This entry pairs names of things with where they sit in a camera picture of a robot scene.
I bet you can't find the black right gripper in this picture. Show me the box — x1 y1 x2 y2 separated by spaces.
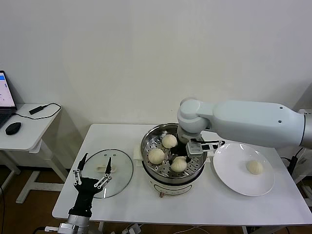
169 140 194 163

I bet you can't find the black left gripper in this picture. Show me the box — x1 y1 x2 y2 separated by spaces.
68 153 113 217

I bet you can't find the white steamed baozi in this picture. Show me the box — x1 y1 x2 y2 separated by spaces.
162 134 178 149
170 156 188 173
148 148 166 165
245 159 264 175

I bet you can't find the round glass lid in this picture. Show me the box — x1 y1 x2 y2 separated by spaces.
79 149 134 199

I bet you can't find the stainless steel steamer basket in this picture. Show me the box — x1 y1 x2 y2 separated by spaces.
140 123 208 180

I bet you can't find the stainless steel steamer pot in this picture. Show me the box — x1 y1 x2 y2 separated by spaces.
133 142 215 198

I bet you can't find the white round plate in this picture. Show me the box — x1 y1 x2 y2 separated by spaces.
212 143 275 197

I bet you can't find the white side desk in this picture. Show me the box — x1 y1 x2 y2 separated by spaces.
0 103 70 204

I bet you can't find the white power strip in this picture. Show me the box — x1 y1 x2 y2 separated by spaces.
122 223 142 234

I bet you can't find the black rectangular adapter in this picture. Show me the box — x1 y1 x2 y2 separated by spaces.
28 105 48 116

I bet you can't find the black computer mouse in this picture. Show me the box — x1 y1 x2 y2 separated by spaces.
5 121 22 136

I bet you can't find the black laptop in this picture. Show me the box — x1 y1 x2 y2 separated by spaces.
0 70 18 129

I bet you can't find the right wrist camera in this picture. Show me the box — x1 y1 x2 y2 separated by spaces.
186 140 212 156

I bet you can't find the thin black cable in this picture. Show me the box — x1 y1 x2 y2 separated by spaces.
12 102 62 120

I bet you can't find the white floor cable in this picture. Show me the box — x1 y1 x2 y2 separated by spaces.
170 225 203 234

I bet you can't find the black power cable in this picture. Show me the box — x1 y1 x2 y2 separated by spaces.
280 147 305 175

